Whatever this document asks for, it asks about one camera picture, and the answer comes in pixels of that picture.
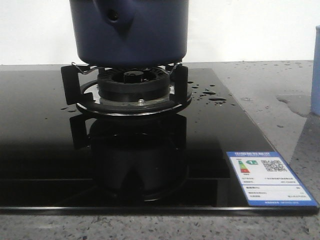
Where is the black gas burner head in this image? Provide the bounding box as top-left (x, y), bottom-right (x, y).
top-left (97, 67), bottom-right (170, 102)

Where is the light blue plastic cup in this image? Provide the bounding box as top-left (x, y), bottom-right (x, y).
top-left (311, 25), bottom-right (320, 116)

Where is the blue energy label sticker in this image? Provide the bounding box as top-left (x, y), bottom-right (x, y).
top-left (227, 151), bottom-right (318, 207)

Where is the black glass gas stove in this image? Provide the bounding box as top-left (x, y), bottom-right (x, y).
top-left (0, 68), bottom-right (320, 216)

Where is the black pot support grate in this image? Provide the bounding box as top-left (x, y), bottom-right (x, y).
top-left (61, 62), bottom-right (192, 117)

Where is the dark blue cooking pot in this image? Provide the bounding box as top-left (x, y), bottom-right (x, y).
top-left (69, 0), bottom-right (189, 68)

